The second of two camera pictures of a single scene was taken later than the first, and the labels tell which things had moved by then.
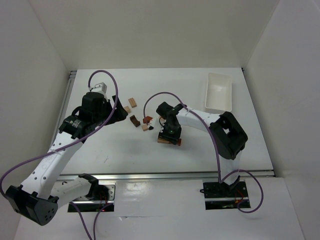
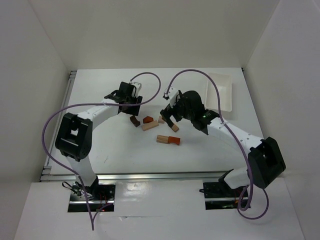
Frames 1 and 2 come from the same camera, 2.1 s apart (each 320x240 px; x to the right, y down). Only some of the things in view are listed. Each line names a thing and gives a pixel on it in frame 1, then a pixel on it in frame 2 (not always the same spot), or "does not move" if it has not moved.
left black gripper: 114,110 → 130,107
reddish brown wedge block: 147,119 does not move
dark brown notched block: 134,120 does not move
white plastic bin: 218,95 does not move
